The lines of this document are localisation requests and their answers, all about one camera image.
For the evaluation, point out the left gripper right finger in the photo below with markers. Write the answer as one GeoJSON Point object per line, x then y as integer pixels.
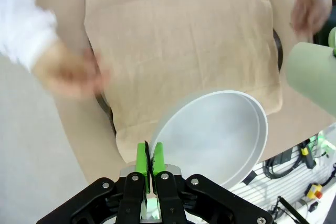
{"type": "Point", "coordinates": [158, 158]}

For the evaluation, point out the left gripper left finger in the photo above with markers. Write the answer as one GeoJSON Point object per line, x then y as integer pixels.
{"type": "Point", "coordinates": [140, 158]}

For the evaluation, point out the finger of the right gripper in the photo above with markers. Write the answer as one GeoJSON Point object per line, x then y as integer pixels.
{"type": "Point", "coordinates": [333, 37]}

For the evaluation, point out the pale green tall cup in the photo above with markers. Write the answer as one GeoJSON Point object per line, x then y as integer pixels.
{"type": "Point", "coordinates": [309, 72]}

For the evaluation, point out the white round bowl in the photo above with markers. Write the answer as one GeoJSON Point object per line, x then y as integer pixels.
{"type": "Point", "coordinates": [210, 134]}

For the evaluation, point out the beige linen cloth mat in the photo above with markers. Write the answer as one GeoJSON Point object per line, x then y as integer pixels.
{"type": "Point", "coordinates": [170, 51]}

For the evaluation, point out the person's left hand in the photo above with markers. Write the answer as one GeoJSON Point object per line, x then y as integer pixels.
{"type": "Point", "coordinates": [309, 14]}

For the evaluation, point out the person's right hand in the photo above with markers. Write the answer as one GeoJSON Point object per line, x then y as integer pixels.
{"type": "Point", "coordinates": [68, 74]}

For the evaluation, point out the black tape strip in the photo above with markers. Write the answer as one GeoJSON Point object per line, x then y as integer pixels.
{"type": "Point", "coordinates": [250, 177]}

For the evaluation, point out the black yellow clamp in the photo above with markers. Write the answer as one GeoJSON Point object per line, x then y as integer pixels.
{"type": "Point", "coordinates": [308, 154]}

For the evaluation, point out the white slotted bench panel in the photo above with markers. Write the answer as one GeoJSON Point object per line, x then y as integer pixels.
{"type": "Point", "coordinates": [275, 195]}

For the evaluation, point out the black power adapter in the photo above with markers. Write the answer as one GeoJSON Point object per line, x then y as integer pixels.
{"type": "Point", "coordinates": [283, 157]}

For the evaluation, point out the black rod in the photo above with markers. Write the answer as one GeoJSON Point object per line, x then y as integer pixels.
{"type": "Point", "coordinates": [291, 208]}

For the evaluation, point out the yellow emergency stop button box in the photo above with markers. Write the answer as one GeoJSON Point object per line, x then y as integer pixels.
{"type": "Point", "coordinates": [314, 190]}

